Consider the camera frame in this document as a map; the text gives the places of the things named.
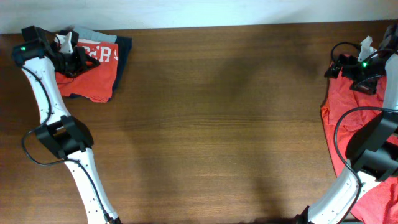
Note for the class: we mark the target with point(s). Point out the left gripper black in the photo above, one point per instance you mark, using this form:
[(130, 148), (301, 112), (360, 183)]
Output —
[(80, 58)]

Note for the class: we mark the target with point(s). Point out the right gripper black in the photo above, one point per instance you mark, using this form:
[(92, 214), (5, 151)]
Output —
[(351, 61)]

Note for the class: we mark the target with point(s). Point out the orange printed t-shirt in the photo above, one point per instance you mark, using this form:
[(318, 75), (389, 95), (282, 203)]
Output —
[(96, 84)]

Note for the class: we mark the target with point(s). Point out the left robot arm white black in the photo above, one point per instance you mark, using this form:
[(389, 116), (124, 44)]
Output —
[(67, 138)]

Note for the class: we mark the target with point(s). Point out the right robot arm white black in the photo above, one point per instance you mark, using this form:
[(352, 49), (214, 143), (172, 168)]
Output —
[(360, 123)]

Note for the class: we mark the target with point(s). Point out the grey folded garment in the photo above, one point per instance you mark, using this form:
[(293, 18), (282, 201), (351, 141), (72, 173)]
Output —
[(93, 35)]

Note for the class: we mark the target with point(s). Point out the dark navy folded garment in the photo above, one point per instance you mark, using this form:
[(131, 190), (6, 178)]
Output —
[(125, 46)]

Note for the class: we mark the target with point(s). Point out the pink red t-shirt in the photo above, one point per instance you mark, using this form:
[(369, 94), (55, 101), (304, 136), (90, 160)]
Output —
[(361, 133)]

